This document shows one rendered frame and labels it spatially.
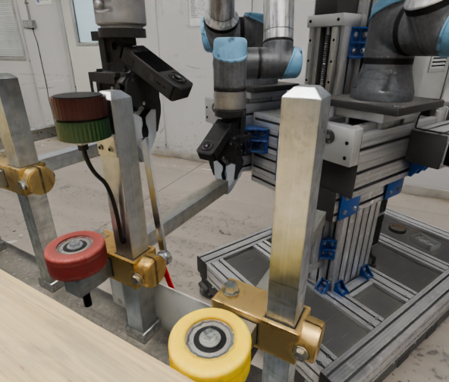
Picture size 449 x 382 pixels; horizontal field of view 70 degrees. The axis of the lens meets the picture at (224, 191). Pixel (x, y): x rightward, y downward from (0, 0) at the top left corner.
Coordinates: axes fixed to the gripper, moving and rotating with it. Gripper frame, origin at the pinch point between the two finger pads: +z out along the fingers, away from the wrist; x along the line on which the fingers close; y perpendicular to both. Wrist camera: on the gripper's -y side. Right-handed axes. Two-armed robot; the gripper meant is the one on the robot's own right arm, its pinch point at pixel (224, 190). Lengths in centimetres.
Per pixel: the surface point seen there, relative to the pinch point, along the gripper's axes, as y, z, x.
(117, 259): -38.3, -3.8, -3.0
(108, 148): -38.1, -21.5, -4.6
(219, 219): 114, 83, 70
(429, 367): 52, 83, -64
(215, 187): -6.3, -3.3, -0.9
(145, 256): -36.0, -4.3, -6.7
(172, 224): -23.1, -1.8, -1.4
